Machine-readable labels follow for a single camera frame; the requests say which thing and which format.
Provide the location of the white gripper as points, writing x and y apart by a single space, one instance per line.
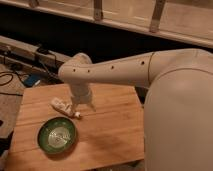
80 94

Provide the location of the small white bottle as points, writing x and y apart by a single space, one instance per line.
64 108

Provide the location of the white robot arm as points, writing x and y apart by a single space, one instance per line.
178 108

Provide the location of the green ceramic bowl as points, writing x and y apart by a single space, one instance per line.
56 135

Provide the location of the blue box on floor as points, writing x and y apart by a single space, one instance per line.
31 80

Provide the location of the white window sill rail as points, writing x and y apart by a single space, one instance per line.
188 21

